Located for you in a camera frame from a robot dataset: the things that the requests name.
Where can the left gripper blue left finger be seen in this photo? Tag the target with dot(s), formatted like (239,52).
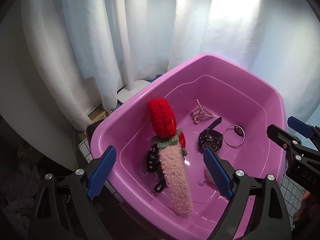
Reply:
(98,171)

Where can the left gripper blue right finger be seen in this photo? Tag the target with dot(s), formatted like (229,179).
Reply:
(221,172)

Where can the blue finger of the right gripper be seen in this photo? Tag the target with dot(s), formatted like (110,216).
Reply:
(300,127)
(281,138)

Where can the small dark scrunchie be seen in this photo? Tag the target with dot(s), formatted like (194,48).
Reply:
(239,131)

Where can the large silver bangle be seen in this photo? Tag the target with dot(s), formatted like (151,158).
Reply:
(231,138)

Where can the pink fuzzy strawberry headband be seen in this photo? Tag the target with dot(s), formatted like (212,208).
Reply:
(170,149)

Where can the pearl hair claw clip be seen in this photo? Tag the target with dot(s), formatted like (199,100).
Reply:
(200,113)

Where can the person's right hand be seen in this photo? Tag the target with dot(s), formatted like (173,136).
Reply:
(309,208)

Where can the white black grid bedsheet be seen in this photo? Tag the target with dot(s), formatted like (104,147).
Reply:
(291,191)

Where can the pink plastic storage bin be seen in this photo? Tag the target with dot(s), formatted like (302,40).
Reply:
(225,89)

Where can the white lamp stand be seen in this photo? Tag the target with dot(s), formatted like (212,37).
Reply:
(132,86)

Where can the white curtain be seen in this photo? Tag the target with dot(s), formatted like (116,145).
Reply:
(76,48)

